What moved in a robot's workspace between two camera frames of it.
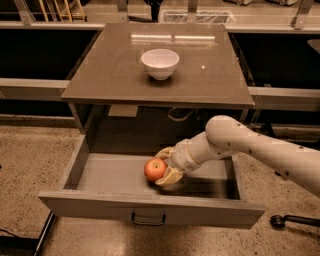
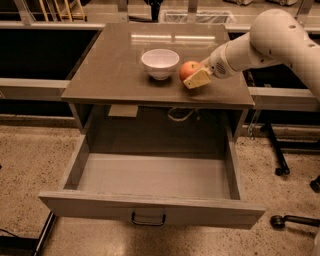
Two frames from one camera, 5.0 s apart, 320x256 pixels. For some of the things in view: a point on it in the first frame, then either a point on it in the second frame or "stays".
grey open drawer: [114, 185] stays
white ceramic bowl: [160, 63] stays
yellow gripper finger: [172, 177] to [198, 79]
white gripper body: [179, 155] to [216, 67]
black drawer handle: [148, 223] stays
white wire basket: [198, 17] stays
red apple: [155, 169] to [188, 69]
